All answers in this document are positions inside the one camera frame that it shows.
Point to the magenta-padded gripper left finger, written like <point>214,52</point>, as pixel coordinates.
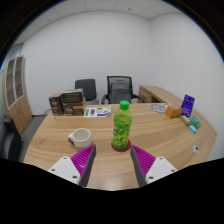
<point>65,168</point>

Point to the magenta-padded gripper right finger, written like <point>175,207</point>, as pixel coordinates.
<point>160,166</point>

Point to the green drink bottle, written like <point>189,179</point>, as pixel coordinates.
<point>121,128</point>

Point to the white and maroon mug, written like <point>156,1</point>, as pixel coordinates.
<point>81,137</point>

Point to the round grey desk grommet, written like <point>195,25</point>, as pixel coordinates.
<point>195,149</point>

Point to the small blue box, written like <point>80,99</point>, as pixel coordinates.
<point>192,129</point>

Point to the small orange box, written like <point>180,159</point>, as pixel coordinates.
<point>174,112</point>

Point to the small green box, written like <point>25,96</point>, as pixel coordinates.
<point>195,122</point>

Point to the brown cardboard box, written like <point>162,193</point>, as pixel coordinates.
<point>74,109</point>

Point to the black leather sofa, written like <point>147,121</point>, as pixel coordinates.
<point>10,143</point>

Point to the tall dark brown box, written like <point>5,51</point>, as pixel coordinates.
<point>55,105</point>

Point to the printed white paper sheet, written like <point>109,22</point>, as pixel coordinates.
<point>96,111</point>

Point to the purple standing sign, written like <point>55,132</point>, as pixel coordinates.
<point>188,105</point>

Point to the flat dark brown box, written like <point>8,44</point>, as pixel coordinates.
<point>72,96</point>

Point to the tall wooden shelf cabinet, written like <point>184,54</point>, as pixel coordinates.
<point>18,111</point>

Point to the low wooden side cabinet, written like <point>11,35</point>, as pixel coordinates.
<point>153,93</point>

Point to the dark grey office chair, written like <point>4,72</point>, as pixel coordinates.
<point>86,88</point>

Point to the black mesh office chair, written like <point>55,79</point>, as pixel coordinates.
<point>120,88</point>

